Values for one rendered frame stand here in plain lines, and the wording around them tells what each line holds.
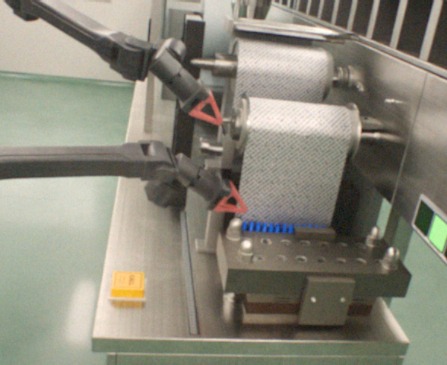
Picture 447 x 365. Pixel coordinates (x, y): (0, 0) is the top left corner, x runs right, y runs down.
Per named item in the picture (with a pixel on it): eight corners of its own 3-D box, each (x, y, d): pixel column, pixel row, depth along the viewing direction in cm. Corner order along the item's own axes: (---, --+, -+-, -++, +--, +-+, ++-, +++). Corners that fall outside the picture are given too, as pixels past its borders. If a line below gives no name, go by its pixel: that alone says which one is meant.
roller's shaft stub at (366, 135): (343, 139, 125) (347, 122, 123) (369, 141, 126) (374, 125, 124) (349, 145, 121) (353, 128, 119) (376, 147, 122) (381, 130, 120)
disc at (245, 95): (233, 137, 128) (242, 81, 120) (234, 137, 128) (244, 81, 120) (239, 169, 116) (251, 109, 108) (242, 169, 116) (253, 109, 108)
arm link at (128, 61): (6, 11, 126) (4, -32, 120) (26, 8, 131) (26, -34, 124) (128, 88, 111) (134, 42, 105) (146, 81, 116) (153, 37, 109)
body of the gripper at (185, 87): (186, 114, 111) (162, 90, 108) (185, 103, 120) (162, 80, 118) (208, 93, 110) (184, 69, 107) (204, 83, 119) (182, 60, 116)
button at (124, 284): (112, 279, 116) (112, 270, 115) (144, 280, 117) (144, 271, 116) (109, 298, 109) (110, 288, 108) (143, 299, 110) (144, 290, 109)
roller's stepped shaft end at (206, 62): (189, 66, 137) (191, 55, 136) (211, 68, 138) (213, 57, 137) (190, 68, 135) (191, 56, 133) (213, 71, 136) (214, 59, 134)
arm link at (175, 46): (118, 77, 113) (123, 42, 107) (133, 57, 122) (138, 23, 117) (171, 92, 113) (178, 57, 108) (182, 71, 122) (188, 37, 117)
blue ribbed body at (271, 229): (238, 231, 121) (240, 217, 120) (324, 235, 125) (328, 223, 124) (240, 238, 118) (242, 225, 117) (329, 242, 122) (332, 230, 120)
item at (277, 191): (233, 229, 122) (243, 156, 115) (327, 233, 126) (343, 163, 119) (233, 230, 121) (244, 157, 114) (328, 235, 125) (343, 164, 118)
